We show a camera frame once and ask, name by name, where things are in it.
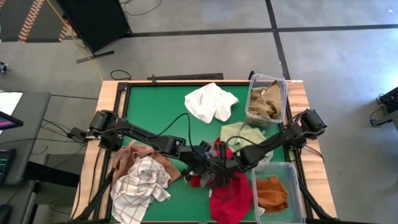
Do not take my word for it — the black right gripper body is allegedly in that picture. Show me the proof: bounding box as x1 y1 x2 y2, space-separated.
214 155 249 187

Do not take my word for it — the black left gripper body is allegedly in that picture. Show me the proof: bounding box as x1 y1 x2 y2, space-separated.
186 140 218 175

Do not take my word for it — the red cloth towel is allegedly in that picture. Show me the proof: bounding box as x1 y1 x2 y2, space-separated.
190 138 254 224

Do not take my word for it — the orange cloth towel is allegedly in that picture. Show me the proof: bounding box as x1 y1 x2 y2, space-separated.
256 175 289 214

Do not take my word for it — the plain white towel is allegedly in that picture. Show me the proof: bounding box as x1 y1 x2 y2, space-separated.
184 82 239 124

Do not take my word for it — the white checked towel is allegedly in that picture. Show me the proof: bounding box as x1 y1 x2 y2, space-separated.
110 156 172 224

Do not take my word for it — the pinkish brown towel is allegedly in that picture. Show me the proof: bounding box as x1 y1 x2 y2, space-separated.
111 139 182 187

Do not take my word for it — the light green towel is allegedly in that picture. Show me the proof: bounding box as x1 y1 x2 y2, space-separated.
220 121 274 164

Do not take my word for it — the clear plastic bin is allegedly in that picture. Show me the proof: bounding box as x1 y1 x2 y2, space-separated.
251 161 307 224
244 73 289 127

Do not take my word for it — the black support strut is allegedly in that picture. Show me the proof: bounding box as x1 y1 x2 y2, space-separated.
298 180 338 220
74 167 114 222

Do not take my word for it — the grey desk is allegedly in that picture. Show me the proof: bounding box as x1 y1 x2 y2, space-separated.
0 91 52 186

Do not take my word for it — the black partition panel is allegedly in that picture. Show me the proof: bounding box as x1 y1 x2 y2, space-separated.
55 0 133 64

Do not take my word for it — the dark tablet screen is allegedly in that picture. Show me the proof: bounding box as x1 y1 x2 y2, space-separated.
0 148 16 186

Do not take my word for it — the computer monitor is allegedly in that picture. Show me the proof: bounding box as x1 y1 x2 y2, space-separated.
0 111 24 131

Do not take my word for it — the white paper sheet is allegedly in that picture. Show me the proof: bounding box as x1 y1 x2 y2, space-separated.
0 91 23 116

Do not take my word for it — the dark mat with orange stripes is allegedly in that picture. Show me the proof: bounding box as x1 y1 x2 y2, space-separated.
0 0 71 43

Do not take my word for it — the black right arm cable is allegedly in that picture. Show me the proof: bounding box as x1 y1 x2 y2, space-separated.
225 111 308 153

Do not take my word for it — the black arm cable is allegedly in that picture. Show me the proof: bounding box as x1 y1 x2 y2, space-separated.
147 112 193 150
225 111 308 153

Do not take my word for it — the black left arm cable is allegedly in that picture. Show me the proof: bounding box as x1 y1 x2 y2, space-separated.
147 112 193 150

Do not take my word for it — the black table frame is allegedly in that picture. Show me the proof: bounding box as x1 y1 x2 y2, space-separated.
105 80 312 224

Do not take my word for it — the black cable loop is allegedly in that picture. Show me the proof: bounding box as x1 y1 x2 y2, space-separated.
110 69 132 81

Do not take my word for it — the thin black floor cable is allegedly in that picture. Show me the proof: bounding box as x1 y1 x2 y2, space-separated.
119 0 162 16

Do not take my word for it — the black equipment with cables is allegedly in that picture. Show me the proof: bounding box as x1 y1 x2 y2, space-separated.
368 86 398 131

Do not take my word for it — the yellow cable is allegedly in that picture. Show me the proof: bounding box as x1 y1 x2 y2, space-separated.
46 0 104 82

